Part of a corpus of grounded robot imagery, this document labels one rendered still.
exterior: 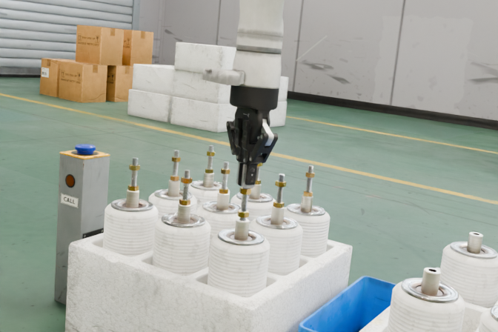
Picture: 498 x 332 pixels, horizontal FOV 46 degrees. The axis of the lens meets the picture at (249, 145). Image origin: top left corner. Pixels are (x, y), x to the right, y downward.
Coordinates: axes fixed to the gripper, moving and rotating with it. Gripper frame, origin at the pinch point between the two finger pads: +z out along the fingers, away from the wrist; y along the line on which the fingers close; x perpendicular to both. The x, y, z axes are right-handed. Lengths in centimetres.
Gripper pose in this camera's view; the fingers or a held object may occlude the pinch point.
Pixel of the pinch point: (246, 174)
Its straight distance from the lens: 92.9
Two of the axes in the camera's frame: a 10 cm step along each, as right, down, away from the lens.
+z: -1.0, 9.8, 1.6
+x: -8.7, 0.0, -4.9
